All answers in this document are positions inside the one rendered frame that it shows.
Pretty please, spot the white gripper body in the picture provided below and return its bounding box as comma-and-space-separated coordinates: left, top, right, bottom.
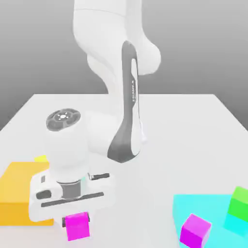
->
28, 176, 116, 223

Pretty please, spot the small magenta cube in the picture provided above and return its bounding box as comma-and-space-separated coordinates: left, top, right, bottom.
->
64, 212, 91, 242
179, 213, 212, 248

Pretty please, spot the small green cube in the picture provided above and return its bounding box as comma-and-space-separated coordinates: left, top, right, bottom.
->
227, 186, 248, 223

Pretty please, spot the large orange box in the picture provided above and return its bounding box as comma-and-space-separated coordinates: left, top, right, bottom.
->
0, 161, 55, 227

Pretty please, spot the large cyan box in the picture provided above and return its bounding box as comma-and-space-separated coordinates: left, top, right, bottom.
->
172, 194, 248, 248

